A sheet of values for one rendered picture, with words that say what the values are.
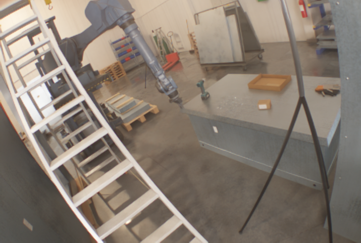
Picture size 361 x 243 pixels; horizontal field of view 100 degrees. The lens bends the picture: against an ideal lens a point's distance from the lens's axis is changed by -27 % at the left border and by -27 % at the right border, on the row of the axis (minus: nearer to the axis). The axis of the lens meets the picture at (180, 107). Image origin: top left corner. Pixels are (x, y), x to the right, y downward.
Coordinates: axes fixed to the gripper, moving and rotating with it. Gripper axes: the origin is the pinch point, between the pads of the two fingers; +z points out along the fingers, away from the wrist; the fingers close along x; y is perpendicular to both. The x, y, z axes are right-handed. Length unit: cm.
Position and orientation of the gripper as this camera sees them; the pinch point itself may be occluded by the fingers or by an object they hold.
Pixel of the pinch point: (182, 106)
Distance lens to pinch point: 249.5
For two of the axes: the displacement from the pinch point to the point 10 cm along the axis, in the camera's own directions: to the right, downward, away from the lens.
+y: 6.5, -6.6, 3.6
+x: -5.7, -1.2, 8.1
